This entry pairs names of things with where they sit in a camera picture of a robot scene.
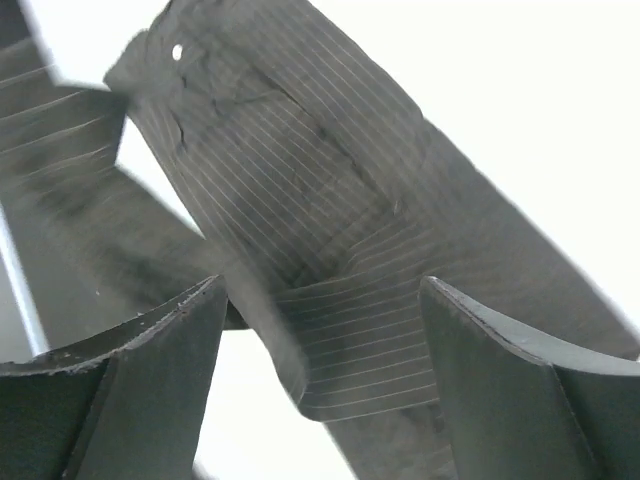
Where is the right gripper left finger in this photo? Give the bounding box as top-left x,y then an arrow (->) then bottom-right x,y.
1,277 -> 227,480

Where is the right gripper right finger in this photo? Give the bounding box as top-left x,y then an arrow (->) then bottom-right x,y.
419,277 -> 639,480

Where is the dark pinstriped long sleeve shirt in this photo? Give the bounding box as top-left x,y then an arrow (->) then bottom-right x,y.
1,1 -> 639,479

